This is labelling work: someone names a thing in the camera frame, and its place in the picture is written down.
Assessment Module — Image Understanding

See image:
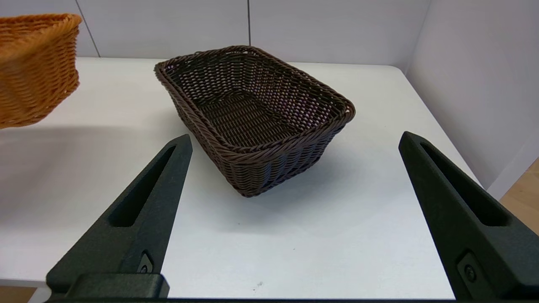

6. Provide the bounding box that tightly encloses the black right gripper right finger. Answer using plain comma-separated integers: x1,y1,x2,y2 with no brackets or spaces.
398,131,539,300

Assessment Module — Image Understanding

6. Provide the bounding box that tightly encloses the orange wicker basket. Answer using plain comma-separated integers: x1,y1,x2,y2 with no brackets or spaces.
0,13,83,129

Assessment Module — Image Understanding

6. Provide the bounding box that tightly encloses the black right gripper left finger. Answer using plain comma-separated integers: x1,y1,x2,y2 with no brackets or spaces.
46,134,193,300

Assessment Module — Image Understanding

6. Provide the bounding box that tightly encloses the dark brown wicker basket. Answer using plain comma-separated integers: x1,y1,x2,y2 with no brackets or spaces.
154,45,356,198

